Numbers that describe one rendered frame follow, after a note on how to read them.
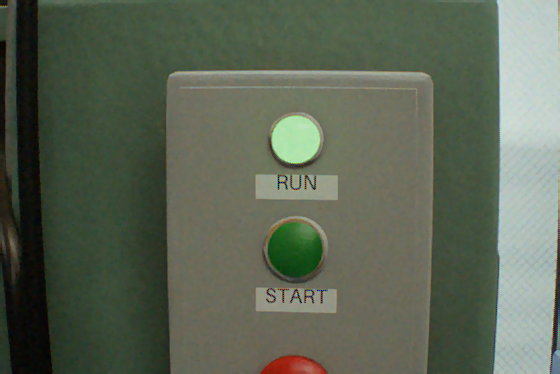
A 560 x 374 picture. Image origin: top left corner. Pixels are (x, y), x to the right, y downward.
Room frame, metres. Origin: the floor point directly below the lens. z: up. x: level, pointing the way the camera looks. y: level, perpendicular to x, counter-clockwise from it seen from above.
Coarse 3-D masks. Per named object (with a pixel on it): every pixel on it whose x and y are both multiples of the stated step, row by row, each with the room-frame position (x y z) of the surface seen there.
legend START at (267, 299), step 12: (264, 288) 0.42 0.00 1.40; (276, 288) 0.41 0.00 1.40; (288, 288) 0.41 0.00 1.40; (264, 300) 0.41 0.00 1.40; (276, 300) 0.41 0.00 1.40; (288, 300) 0.41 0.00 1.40; (300, 300) 0.41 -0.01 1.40; (312, 300) 0.41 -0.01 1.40; (324, 300) 0.41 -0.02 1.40; (336, 300) 0.41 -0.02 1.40; (324, 312) 0.41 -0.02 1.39
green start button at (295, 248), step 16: (288, 224) 0.41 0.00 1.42; (304, 224) 0.41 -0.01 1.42; (272, 240) 0.41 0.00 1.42; (288, 240) 0.41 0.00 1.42; (304, 240) 0.41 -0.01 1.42; (320, 240) 0.41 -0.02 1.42; (272, 256) 0.41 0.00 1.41; (288, 256) 0.41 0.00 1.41; (304, 256) 0.41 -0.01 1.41; (320, 256) 0.41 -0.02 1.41; (288, 272) 0.41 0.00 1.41; (304, 272) 0.41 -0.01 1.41
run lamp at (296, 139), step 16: (272, 128) 0.41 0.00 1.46; (288, 128) 0.41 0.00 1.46; (304, 128) 0.41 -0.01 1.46; (320, 128) 0.41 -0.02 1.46; (272, 144) 0.41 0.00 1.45; (288, 144) 0.41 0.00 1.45; (304, 144) 0.41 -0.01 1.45; (320, 144) 0.41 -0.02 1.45; (288, 160) 0.41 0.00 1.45; (304, 160) 0.41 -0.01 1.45
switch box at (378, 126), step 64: (192, 128) 0.42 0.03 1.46; (256, 128) 0.42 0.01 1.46; (384, 128) 0.41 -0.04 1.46; (192, 192) 0.42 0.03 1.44; (384, 192) 0.41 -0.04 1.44; (192, 256) 0.42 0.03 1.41; (256, 256) 0.42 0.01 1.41; (384, 256) 0.41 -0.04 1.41; (192, 320) 0.42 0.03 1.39; (256, 320) 0.42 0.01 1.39; (320, 320) 0.41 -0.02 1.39; (384, 320) 0.41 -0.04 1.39
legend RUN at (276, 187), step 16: (256, 176) 0.42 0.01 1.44; (272, 176) 0.41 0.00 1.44; (288, 176) 0.41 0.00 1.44; (304, 176) 0.41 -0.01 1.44; (320, 176) 0.41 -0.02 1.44; (336, 176) 0.41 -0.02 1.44; (256, 192) 0.42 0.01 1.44; (272, 192) 0.41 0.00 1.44; (288, 192) 0.41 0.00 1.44; (304, 192) 0.41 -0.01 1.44; (320, 192) 0.41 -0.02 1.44; (336, 192) 0.41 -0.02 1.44
